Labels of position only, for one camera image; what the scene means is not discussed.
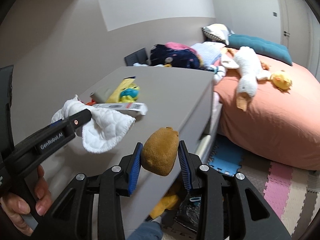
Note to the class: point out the yellow duck plush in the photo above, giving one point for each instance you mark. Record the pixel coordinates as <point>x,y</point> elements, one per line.
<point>282,80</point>

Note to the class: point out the bed with orange sheet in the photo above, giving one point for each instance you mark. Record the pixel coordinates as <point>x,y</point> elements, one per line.
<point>275,127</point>

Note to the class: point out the white door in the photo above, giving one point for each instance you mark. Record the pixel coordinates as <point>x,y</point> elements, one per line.
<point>296,22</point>

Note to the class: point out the black plastic bag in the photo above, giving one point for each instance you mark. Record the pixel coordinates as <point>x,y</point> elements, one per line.
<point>186,212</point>

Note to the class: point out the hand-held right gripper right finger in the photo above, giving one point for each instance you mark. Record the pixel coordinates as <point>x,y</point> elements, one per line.
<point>184,170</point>

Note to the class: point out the black device on nightstand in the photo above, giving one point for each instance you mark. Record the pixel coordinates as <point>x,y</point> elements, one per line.
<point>136,56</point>

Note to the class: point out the navy printed blanket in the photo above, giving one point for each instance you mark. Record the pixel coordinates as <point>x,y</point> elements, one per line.
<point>172,58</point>

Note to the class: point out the grey heart box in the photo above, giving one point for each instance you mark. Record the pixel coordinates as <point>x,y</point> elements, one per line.
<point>101,94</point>

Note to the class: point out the white goose plush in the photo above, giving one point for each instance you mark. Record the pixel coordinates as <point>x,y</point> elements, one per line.
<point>246,72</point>

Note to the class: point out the patterned pillow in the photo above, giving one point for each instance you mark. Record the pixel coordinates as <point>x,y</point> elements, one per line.
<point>216,31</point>

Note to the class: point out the teal cushion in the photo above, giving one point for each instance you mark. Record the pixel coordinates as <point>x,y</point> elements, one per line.
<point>260,46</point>

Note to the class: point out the pale blue knitted blanket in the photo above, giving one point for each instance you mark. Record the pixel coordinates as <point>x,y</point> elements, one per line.
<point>208,52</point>

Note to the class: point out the brown plush toy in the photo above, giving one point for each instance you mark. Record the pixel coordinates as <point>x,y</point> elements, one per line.
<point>160,152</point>

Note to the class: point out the person's left hand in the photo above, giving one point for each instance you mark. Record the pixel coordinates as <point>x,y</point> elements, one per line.
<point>42,192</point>

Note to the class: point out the white black plush toy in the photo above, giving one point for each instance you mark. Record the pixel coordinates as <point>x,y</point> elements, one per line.
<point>219,73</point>

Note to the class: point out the yellow plush toy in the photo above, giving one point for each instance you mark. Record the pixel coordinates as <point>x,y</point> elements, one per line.
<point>165,202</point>

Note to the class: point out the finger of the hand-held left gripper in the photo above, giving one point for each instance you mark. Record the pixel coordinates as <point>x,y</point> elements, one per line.
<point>57,124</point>
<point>72,123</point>

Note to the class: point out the pink cloth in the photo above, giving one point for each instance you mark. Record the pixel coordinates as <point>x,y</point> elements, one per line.
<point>176,46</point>

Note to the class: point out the blue green yellow toy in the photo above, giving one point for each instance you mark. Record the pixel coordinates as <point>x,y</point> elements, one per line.
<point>130,92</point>

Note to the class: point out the person's blue jeans leg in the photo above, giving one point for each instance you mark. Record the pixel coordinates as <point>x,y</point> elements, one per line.
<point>146,231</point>

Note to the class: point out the yellow and blue toy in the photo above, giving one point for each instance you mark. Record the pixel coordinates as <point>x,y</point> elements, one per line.
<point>120,86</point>

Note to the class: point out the white quilted cloth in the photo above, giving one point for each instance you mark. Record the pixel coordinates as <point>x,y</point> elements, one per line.
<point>105,127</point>

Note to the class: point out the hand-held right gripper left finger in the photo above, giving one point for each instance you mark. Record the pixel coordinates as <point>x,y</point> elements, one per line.
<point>134,172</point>

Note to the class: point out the white barcode box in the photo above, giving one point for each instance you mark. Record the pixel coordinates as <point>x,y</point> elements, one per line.
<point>120,107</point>

